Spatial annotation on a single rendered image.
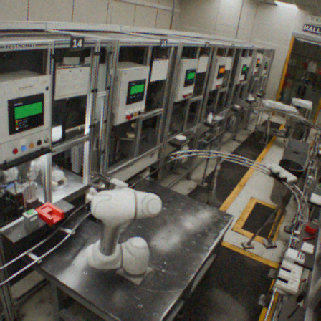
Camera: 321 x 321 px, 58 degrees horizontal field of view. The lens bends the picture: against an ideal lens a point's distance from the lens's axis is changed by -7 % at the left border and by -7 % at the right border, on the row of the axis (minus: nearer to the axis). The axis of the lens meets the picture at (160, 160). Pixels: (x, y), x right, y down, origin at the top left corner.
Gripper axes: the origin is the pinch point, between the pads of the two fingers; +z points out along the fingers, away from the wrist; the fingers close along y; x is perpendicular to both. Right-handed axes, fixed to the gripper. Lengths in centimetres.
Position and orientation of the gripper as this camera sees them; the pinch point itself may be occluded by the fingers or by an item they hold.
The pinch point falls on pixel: (92, 179)
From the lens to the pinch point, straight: 216.6
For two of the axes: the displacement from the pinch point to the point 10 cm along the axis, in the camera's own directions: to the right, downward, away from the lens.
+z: -8.6, -3.3, 4.0
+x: -5.0, 3.0, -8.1
